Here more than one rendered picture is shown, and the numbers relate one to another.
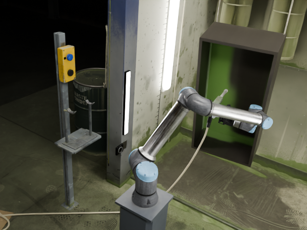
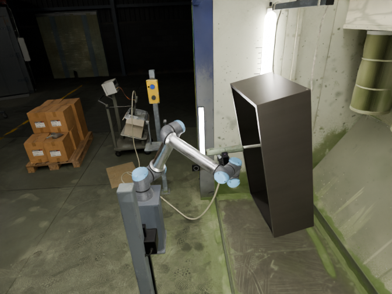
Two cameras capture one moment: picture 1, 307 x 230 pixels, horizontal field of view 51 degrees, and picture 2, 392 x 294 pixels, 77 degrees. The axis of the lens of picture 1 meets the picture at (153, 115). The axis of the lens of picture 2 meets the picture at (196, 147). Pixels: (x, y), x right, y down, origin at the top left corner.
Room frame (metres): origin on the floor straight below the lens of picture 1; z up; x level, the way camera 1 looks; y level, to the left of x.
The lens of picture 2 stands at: (1.20, -1.88, 2.11)
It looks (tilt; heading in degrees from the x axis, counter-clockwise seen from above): 27 degrees down; 58
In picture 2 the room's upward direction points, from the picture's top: 3 degrees counter-clockwise
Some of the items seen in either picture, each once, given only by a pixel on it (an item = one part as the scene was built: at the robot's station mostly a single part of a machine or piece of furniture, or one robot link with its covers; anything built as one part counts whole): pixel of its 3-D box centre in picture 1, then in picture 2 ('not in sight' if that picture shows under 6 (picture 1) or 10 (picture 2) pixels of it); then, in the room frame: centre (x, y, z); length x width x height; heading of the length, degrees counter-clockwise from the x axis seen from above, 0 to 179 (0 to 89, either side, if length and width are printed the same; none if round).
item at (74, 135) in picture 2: not in sight; (67, 136); (1.43, 2.82, 0.33); 0.38 x 0.29 x 0.36; 69
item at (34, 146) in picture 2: not in sight; (41, 147); (1.00, 2.63, 0.32); 0.38 x 0.29 x 0.36; 68
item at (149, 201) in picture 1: (145, 192); (143, 191); (1.77, 0.01, 0.69); 0.19 x 0.19 x 0.10
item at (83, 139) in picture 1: (79, 122); (157, 133); (2.23, 0.58, 0.95); 0.26 x 0.15 x 0.32; 150
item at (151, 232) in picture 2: not in sight; (146, 241); (1.39, -1.18, 1.35); 0.09 x 0.07 x 0.07; 150
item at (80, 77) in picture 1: (98, 77); not in sight; (3.43, 0.66, 0.86); 0.54 x 0.54 x 0.01
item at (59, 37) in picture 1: (65, 130); (159, 137); (2.31, 0.72, 0.82); 0.06 x 0.06 x 1.64; 60
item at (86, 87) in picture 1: (98, 111); not in sight; (3.43, 0.66, 0.44); 0.59 x 0.58 x 0.89; 40
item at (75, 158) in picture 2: not in sight; (63, 149); (1.32, 2.89, 0.07); 1.20 x 0.80 x 0.14; 67
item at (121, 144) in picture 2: not in sight; (126, 117); (2.38, 2.22, 0.64); 0.73 x 0.50 x 1.27; 151
